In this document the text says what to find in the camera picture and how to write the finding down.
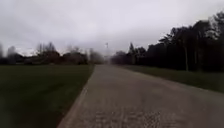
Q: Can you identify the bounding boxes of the grass strip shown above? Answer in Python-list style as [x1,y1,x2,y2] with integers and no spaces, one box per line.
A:
[116,64,224,94]

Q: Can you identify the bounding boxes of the grass field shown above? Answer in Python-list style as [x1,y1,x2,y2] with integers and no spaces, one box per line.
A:
[0,63,96,128]

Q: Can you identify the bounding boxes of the pale lamp pole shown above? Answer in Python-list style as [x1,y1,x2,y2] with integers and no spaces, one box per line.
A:
[104,41,110,65]

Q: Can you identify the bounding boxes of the row of dark trees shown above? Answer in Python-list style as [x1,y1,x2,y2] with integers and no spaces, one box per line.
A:
[110,10,224,73]

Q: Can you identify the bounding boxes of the grey gravel concrete path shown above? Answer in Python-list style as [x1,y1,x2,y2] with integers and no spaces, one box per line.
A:
[57,63,224,128]

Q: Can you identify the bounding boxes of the row of distant trees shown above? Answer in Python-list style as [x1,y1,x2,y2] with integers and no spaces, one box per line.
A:
[0,41,105,66]

